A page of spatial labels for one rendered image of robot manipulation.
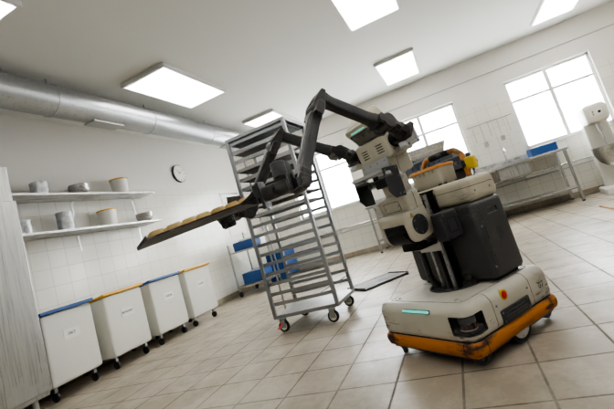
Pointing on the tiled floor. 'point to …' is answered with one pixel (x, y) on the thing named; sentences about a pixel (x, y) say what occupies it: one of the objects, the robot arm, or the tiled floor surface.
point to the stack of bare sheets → (379, 280)
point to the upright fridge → (18, 316)
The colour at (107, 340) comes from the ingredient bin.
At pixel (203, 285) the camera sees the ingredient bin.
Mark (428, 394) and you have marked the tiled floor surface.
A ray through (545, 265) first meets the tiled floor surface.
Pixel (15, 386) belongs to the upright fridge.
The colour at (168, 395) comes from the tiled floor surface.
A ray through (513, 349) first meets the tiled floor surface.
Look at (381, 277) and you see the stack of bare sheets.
